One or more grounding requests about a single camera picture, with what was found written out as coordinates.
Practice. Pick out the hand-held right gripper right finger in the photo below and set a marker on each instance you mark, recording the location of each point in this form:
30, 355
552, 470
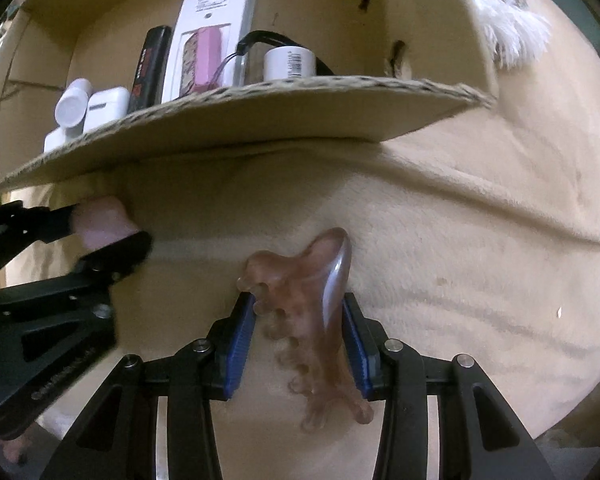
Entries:
357, 355

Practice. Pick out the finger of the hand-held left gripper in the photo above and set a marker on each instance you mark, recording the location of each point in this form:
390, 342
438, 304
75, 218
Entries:
35, 222
120, 257

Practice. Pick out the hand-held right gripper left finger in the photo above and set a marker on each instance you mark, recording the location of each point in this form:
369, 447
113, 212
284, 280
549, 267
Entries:
240, 345

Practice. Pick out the pink rounded object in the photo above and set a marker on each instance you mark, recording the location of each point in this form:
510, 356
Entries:
105, 222

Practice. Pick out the white charger adapter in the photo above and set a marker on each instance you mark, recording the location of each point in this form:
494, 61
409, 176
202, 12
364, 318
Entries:
57, 141

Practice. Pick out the translucent brown comb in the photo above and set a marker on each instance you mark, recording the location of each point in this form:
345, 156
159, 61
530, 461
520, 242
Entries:
310, 280

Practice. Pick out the plain white bottle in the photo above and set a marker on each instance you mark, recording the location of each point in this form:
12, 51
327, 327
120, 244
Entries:
72, 105

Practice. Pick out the black elongated device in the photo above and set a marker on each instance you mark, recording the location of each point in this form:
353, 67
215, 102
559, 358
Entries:
150, 70

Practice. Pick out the pink patterned box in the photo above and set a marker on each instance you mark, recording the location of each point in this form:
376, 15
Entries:
202, 60

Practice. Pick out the cardboard box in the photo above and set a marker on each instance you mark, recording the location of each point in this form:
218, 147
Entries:
280, 110

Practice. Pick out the white bottle with label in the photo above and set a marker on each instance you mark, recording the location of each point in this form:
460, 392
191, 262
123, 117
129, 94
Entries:
290, 64

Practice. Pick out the person's left hand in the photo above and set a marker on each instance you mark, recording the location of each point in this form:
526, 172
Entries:
15, 450

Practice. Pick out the white earbuds case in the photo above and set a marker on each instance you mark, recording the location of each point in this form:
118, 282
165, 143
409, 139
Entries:
107, 107

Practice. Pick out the beige blanket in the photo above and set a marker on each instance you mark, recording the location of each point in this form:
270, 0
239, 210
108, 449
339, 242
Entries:
480, 260

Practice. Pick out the white remote control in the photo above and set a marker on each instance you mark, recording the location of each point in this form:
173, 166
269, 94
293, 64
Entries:
215, 0

